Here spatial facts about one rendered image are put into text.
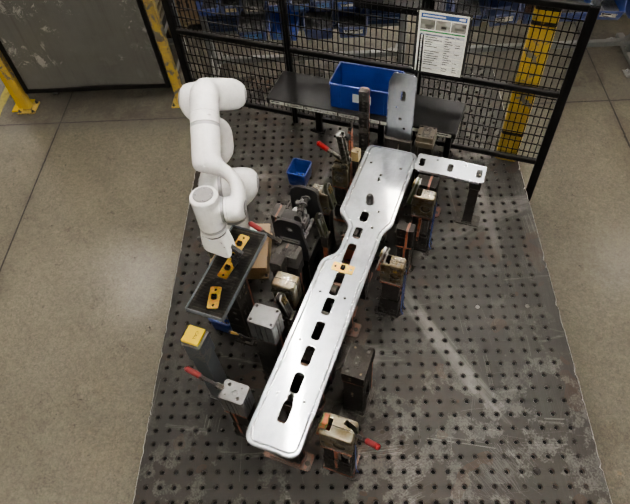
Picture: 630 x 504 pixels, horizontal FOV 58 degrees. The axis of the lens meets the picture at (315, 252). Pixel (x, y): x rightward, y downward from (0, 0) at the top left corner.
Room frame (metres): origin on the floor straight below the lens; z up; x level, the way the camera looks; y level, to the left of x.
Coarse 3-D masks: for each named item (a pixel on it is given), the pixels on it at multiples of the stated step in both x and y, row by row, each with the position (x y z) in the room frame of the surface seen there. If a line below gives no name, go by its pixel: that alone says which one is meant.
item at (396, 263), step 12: (384, 264) 1.16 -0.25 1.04; (396, 264) 1.16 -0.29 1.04; (384, 276) 1.16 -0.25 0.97; (396, 276) 1.14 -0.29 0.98; (384, 288) 1.16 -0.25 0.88; (396, 288) 1.14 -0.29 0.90; (384, 300) 1.16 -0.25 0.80; (396, 300) 1.14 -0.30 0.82; (384, 312) 1.15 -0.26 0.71; (396, 312) 1.13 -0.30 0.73
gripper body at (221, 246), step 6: (228, 234) 1.12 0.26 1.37; (204, 240) 1.13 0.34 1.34; (210, 240) 1.11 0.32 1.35; (216, 240) 1.10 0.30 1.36; (222, 240) 1.09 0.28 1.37; (228, 240) 1.10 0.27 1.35; (204, 246) 1.13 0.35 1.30; (210, 246) 1.12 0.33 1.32; (216, 246) 1.10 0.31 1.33; (222, 246) 1.09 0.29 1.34; (228, 246) 1.10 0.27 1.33; (216, 252) 1.11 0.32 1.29; (222, 252) 1.10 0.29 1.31; (228, 252) 1.09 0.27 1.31
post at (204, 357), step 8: (208, 336) 0.90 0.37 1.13; (184, 344) 0.87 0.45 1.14; (200, 344) 0.87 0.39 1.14; (208, 344) 0.89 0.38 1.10; (192, 352) 0.86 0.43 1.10; (200, 352) 0.85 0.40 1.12; (208, 352) 0.87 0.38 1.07; (200, 360) 0.85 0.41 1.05; (208, 360) 0.86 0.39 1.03; (216, 360) 0.89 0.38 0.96; (200, 368) 0.87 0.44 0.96; (208, 368) 0.85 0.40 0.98; (216, 368) 0.88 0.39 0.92; (208, 376) 0.86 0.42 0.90; (216, 376) 0.87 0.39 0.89; (224, 376) 0.90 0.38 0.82; (208, 384) 0.87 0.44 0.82; (216, 392) 0.86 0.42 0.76
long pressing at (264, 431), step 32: (384, 160) 1.72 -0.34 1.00; (352, 192) 1.56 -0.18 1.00; (384, 192) 1.54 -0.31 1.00; (352, 224) 1.40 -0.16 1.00; (384, 224) 1.38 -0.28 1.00; (352, 256) 1.24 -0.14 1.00; (320, 288) 1.12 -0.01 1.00; (352, 288) 1.10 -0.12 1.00; (320, 320) 0.98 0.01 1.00; (288, 352) 0.87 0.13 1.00; (320, 352) 0.86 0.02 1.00; (288, 384) 0.76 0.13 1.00; (320, 384) 0.75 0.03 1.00; (256, 416) 0.66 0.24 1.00; (288, 416) 0.65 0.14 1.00; (288, 448) 0.55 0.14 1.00
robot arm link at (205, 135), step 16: (192, 128) 1.34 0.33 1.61; (208, 128) 1.32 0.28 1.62; (192, 144) 1.30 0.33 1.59; (208, 144) 1.28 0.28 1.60; (192, 160) 1.26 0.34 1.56; (208, 160) 1.24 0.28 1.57; (224, 176) 1.20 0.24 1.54; (240, 192) 1.15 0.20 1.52; (224, 208) 1.11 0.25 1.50; (240, 208) 1.11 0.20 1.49
